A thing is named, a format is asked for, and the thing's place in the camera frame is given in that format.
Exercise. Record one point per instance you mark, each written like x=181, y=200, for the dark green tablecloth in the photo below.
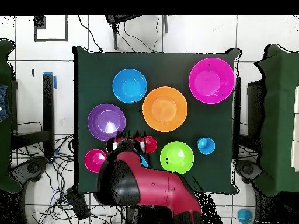
x=210, y=121

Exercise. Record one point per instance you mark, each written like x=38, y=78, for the purple bowl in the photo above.
x=106, y=121

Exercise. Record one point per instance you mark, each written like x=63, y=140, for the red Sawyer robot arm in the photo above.
x=158, y=186

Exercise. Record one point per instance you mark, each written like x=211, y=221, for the blue round object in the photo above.
x=244, y=215

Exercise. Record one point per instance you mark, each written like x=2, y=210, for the blue bowl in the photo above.
x=144, y=162
x=129, y=85

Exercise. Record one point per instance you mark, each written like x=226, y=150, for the orange bowl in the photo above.
x=165, y=109

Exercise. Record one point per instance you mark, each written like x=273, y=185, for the white box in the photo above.
x=296, y=130

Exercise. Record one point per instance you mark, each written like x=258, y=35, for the blue cup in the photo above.
x=206, y=145

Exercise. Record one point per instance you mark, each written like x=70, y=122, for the red cup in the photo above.
x=151, y=144

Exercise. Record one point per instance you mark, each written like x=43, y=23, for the large pink bowl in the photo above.
x=211, y=80

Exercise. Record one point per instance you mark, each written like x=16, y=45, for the blue tape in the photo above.
x=55, y=82

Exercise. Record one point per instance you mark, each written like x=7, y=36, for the green side table cloth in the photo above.
x=4, y=151
x=278, y=116

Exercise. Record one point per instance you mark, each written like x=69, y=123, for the black power strip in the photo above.
x=78, y=205

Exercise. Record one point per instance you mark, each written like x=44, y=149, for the black swivel chair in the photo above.
x=32, y=168
x=247, y=169

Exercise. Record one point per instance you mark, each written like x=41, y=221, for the green bowl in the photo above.
x=176, y=157

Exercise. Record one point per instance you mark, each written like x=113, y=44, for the black table frame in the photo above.
x=48, y=105

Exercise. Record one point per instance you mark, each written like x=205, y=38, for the blue denim fabric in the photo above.
x=3, y=102

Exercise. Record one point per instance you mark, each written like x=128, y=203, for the small pink-red bowl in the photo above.
x=94, y=161

